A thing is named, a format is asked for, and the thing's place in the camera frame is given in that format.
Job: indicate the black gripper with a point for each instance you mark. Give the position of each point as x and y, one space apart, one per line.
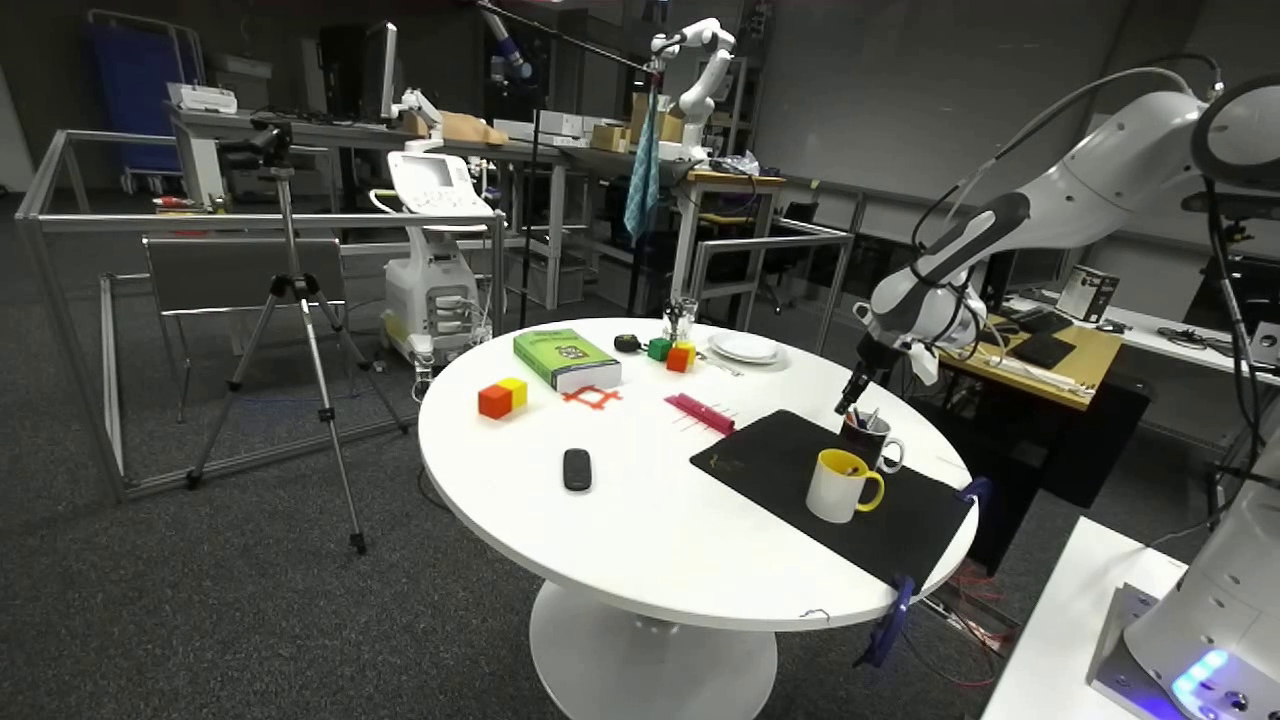
886 367

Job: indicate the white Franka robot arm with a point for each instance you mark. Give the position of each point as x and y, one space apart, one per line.
1123 164

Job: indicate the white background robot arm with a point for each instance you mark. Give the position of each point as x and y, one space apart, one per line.
704 82

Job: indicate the dark and white mug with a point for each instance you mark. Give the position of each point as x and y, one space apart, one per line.
867 446

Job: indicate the white mug yellow interior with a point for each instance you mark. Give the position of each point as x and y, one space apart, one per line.
833 488

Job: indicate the black table mat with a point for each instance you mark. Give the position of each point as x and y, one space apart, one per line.
773 462

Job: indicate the small white plate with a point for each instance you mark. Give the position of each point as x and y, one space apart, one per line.
745 345

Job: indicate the stack of white plates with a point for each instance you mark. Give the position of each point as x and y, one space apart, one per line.
715 358

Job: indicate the blue tape strip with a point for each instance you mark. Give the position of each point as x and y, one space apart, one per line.
886 635
975 496

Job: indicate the pink comb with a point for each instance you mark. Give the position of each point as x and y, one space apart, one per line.
701 412

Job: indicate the metal railing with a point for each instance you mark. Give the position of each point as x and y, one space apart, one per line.
767 242

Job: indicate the red block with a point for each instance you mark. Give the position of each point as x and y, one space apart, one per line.
680 358

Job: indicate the black pad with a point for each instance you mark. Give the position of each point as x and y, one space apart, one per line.
1041 351

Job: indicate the tall clear glass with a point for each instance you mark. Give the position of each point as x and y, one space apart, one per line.
680 327

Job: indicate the wooden top side table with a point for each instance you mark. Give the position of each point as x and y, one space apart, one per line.
1055 382

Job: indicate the green block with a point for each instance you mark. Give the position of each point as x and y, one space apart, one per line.
656 351

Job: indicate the small black oval object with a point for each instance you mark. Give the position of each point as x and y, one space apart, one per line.
624 340

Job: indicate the wooden shelf table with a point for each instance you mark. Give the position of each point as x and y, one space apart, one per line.
732 181

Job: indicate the small white box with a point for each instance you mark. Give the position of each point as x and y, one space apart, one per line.
1088 292

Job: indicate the black computer mouse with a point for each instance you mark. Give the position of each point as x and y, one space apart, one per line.
578 470

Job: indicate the green book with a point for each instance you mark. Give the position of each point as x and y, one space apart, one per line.
564 363

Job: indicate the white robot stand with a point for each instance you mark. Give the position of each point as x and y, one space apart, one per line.
1055 626

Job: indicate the teal hanging cloth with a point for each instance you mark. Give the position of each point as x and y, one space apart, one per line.
642 181

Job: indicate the white bench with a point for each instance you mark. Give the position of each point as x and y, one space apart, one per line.
1184 351

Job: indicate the yellow cube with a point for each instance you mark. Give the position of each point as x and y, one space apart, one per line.
517 391

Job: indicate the cardboard box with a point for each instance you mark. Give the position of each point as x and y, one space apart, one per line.
611 139
464 131

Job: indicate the grey robot mounting plate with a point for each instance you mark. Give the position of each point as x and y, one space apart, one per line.
1112 652

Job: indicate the orange cube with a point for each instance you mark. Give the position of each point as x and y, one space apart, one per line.
495 403

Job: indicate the black boom stand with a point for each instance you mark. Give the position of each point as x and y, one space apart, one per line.
535 201

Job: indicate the white machine on cart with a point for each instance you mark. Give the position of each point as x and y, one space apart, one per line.
432 303

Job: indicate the background workbench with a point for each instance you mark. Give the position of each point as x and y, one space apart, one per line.
346 135

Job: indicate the grey panel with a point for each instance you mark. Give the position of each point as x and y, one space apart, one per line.
241 275

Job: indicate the blue trolley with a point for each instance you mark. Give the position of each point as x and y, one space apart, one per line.
133 82

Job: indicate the orange frame-shaped piece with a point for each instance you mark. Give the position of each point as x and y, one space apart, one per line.
574 394

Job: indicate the white table pedestal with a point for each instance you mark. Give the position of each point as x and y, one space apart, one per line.
654 662

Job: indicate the grey camera tripod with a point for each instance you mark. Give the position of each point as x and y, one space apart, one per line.
302 286

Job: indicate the black tripod camera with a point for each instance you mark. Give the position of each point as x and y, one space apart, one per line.
268 140

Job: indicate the metal frame enclosure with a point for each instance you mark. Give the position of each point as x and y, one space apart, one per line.
133 223

